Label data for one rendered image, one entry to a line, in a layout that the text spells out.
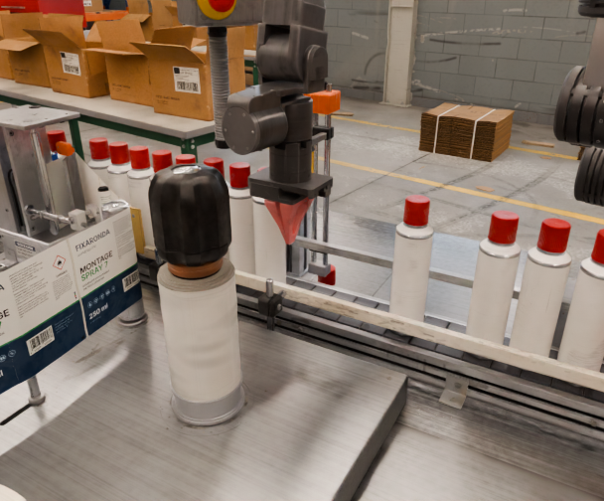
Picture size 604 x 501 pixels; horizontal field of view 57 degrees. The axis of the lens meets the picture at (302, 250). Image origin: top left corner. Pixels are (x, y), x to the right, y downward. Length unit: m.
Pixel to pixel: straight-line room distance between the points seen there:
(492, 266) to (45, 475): 0.57
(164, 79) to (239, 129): 2.01
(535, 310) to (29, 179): 0.82
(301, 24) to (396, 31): 6.09
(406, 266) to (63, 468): 0.48
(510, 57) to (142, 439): 5.91
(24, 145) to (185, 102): 1.62
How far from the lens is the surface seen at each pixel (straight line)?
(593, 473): 0.78
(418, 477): 0.71
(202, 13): 0.88
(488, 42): 6.39
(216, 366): 0.64
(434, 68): 6.65
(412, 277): 0.79
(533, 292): 0.76
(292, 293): 0.87
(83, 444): 0.71
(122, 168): 1.05
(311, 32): 0.71
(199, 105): 2.56
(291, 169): 0.74
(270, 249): 0.89
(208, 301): 0.59
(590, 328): 0.77
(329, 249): 0.90
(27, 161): 1.06
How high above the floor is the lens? 1.35
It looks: 26 degrees down
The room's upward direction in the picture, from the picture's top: straight up
